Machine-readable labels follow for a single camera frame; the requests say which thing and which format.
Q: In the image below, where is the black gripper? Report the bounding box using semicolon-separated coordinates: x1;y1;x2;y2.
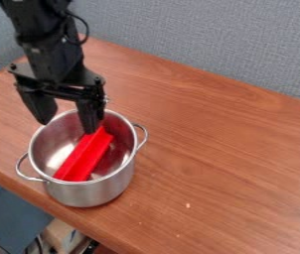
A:
8;36;106;134

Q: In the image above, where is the red rectangular block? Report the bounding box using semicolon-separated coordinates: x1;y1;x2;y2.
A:
54;126;114;182

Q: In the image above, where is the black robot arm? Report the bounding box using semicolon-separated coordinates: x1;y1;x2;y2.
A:
0;0;106;134

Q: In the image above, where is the stainless steel pot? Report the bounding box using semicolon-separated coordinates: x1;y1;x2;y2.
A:
15;109;149;207

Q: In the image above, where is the beige box under table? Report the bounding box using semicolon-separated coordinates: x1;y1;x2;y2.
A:
42;219;89;254

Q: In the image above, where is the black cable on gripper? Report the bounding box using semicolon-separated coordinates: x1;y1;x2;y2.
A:
65;10;90;47

